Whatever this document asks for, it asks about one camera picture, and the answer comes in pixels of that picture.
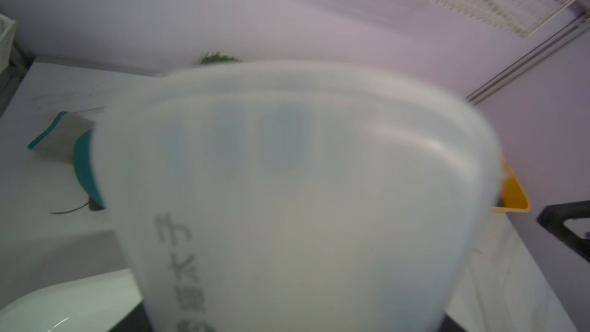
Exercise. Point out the white plastic storage box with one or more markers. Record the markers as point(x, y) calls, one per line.
point(96, 303)

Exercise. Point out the green rubber glove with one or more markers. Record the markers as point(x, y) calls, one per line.
point(68, 140)

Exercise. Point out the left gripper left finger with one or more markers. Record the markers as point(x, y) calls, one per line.
point(135, 321)

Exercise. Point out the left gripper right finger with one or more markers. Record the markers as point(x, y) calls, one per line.
point(553, 219)

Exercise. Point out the lower white mesh shelf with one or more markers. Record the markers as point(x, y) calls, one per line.
point(8, 29)

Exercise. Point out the green artificial grass mat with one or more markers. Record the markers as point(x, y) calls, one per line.
point(218, 58)

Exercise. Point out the yellow plastic storage box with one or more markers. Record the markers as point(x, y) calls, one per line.
point(512, 198)

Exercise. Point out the clear pencil case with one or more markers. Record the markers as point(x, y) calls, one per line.
point(294, 196)

